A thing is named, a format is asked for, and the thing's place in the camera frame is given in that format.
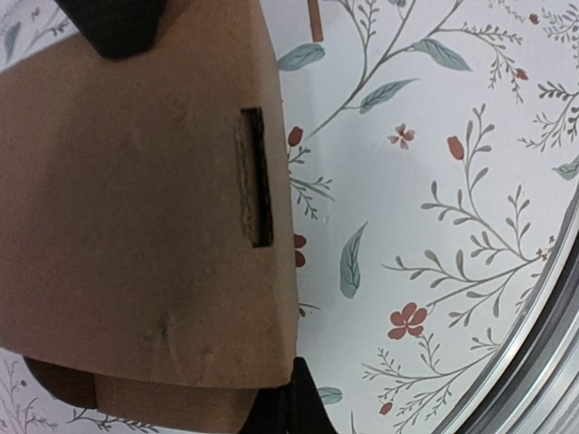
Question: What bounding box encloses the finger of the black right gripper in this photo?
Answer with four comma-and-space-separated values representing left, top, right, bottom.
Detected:
58, 0, 166, 61

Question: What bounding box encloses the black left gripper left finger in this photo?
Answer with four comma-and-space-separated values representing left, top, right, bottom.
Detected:
238, 387, 287, 434

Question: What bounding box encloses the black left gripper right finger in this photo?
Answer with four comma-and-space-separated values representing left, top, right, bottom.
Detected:
287, 357, 337, 434

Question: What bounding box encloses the aluminium front rail frame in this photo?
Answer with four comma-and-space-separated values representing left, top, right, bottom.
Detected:
435, 197, 578, 433

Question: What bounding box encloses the floral patterned table mat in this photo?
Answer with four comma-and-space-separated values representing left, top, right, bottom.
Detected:
1, 1, 578, 433

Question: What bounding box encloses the brown cardboard box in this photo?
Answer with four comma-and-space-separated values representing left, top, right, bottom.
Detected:
1, 1, 298, 433

